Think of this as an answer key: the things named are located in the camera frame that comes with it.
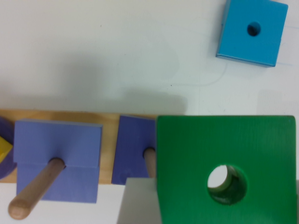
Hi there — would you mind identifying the dark purple round disc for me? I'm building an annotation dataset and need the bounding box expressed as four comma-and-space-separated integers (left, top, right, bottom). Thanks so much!
0, 117, 17, 179

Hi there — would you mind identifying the periwinkle square block on peg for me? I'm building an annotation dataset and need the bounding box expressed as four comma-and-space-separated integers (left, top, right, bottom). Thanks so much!
14, 119, 103, 203

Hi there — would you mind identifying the wooden peg through periwinkle block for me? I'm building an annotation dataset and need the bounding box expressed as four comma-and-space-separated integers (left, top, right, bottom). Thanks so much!
8, 158, 65, 220

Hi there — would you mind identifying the blue square block with hole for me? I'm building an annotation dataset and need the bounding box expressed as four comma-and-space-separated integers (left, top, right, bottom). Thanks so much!
216, 0, 288, 67

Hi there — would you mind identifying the dark purple square block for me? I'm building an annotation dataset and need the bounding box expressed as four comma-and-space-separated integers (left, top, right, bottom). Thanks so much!
112, 115, 156, 185

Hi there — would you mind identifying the yellow square block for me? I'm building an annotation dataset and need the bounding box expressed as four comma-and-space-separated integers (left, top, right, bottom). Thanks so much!
0, 137, 13, 163

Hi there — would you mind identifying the wooden peg board base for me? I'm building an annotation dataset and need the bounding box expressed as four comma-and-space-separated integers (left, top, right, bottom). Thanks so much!
0, 108, 158, 185

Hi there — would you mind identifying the green square block with hole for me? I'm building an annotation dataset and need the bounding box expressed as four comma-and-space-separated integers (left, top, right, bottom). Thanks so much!
156, 116, 297, 224

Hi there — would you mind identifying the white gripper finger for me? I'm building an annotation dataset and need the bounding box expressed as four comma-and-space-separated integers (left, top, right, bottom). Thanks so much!
117, 178, 162, 224

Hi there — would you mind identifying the wooden peg through purple block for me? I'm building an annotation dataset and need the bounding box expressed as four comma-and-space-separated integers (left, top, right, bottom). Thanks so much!
144, 147, 156, 178

